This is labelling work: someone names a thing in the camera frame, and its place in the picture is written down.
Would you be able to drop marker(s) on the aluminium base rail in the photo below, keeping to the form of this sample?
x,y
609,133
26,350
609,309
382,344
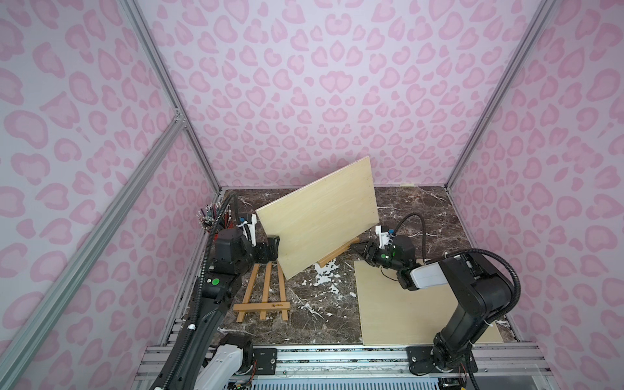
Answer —
x,y
491,366

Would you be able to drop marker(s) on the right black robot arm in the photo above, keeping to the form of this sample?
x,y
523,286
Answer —
x,y
484,284

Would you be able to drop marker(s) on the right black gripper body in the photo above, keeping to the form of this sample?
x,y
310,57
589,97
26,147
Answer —
x,y
373,251

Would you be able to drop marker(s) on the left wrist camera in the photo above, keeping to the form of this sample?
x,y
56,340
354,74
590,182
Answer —
x,y
247,223

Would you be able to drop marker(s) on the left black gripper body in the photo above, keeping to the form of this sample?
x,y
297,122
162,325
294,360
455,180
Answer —
x,y
270,248

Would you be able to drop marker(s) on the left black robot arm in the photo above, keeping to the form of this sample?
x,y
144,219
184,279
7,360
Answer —
x,y
214,294

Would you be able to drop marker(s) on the wooden easel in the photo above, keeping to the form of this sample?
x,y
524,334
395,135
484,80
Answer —
x,y
265,293
335,253

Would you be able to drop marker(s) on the red pencil bucket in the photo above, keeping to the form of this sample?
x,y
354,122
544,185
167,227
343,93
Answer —
x,y
221,225

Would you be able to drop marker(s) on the bunch of coloured pencils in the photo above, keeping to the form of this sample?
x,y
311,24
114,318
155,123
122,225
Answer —
x,y
208,216

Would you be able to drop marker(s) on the plywood board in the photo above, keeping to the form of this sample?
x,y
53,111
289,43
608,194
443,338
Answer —
x,y
390,315
321,217

